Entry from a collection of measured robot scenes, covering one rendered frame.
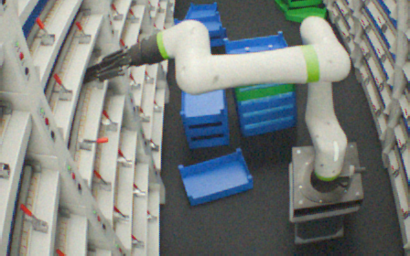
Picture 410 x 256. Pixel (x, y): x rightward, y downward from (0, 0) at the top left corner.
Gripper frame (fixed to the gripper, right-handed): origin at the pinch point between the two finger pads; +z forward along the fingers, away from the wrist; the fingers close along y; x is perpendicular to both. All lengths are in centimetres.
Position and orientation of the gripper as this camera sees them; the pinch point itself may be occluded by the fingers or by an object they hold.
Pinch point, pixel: (91, 73)
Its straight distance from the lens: 152.6
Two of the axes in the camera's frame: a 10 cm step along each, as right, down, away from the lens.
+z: -9.4, 2.6, 2.3
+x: -3.4, -6.7, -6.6
